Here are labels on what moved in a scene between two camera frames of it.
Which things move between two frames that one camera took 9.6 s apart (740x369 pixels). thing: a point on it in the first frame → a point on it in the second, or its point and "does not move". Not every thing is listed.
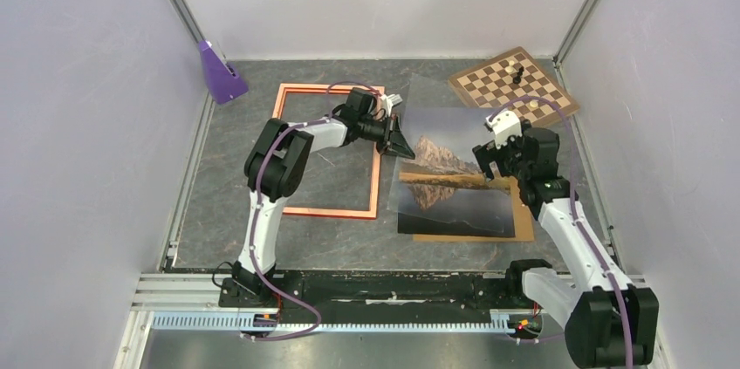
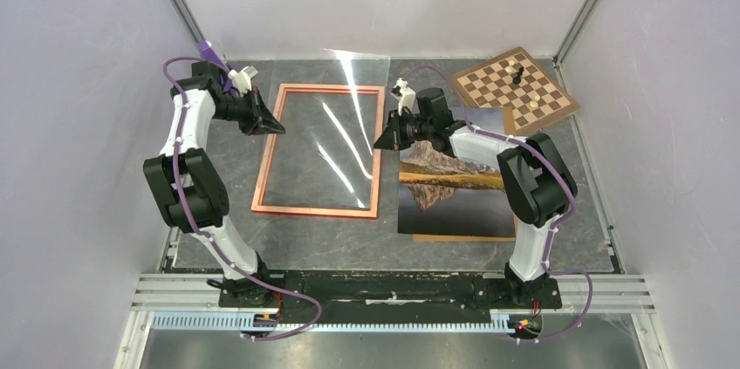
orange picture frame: (341, 89) does not move
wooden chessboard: (511, 74) does not move
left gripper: (392, 133) → (266, 124)
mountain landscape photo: (442, 189) does not move
